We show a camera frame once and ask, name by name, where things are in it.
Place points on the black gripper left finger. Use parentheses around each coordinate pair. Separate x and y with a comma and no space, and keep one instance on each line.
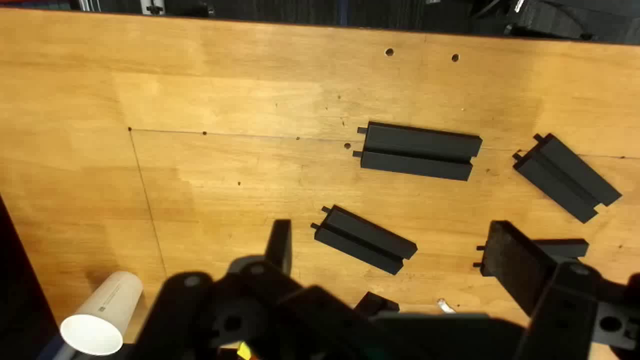
(281,242)

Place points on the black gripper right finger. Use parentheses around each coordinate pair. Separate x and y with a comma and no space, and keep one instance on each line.
(516,267)

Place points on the yellow translucent strip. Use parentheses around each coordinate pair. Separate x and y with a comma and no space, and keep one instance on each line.
(243,350)

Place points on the short black grooved piece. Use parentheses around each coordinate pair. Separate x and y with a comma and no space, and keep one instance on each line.
(377,305)

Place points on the white paper cup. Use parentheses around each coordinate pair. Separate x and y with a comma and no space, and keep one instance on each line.
(110,300)

